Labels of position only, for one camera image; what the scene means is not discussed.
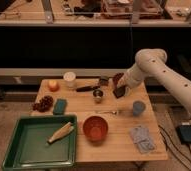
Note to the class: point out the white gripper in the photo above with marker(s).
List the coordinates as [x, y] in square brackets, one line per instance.
[132, 77]

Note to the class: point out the black eraser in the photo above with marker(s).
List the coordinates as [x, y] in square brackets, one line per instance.
[119, 92]

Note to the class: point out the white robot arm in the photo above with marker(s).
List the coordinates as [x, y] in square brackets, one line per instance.
[151, 62]

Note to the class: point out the dark red bowl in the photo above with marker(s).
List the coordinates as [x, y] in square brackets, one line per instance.
[116, 78]

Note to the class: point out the orange-red bowl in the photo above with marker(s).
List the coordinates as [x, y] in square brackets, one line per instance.
[95, 128]

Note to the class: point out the blue cup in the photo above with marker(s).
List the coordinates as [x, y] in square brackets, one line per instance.
[138, 108]

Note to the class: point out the small metal cup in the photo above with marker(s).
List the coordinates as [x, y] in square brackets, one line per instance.
[98, 95]

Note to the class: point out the metal spoon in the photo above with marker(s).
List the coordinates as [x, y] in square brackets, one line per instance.
[114, 112]

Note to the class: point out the grey folded cloth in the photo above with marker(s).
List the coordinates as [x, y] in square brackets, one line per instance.
[141, 138]

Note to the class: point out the white lidded cup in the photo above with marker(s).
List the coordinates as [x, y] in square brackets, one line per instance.
[70, 79]

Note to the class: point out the teal sponge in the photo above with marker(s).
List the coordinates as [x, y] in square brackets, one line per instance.
[59, 107]

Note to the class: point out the black foot pedal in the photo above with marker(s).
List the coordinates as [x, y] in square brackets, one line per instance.
[184, 133]

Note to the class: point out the orange fruit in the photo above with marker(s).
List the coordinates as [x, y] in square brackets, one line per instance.
[53, 85]

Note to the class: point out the corn cob toy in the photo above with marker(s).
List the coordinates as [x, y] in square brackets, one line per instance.
[60, 133]

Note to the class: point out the bunch of red grapes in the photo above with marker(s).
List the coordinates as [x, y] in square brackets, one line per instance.
[44, 104]

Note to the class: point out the green plastic tray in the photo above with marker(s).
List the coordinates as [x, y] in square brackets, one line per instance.
[29, 149]

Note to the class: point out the black handled knife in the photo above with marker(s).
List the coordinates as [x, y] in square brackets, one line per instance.
[87, 88]

